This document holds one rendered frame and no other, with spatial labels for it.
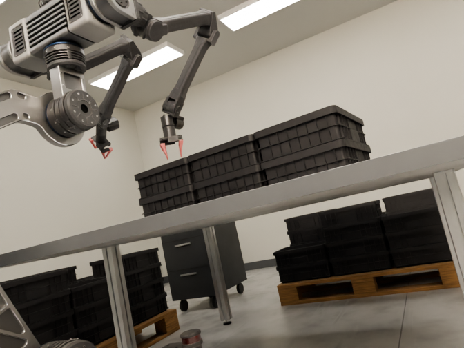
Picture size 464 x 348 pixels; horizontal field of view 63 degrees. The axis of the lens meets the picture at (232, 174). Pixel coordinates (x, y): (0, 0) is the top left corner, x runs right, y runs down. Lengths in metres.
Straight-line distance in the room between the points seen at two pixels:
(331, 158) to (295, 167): 0.12
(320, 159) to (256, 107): 4.09
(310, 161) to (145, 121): 5.18
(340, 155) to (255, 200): 0.45
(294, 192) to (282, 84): 4.45
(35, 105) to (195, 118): 4.41
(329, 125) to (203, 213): 0.53
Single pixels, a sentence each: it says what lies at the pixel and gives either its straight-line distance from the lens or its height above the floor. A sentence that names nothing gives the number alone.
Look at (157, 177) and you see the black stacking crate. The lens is 1.59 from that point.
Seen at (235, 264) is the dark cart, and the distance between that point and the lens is 3.58.
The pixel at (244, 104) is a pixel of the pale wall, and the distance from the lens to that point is 5.38.
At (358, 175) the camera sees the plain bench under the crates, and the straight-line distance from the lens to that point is 0.78.
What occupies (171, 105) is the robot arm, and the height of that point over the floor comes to 1.23.
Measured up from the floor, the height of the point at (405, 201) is 0.54.
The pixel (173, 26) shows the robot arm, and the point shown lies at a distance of 1.66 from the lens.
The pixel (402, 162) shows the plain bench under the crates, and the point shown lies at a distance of 0.77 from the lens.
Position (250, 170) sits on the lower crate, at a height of 0.80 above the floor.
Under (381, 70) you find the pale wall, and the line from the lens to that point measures 4.98.
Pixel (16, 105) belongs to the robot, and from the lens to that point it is 1.41.
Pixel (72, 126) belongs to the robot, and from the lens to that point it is 1.40.
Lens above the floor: 0.63
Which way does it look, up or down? 8 degrees up
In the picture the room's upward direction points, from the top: 12 degrees counter-clockwise
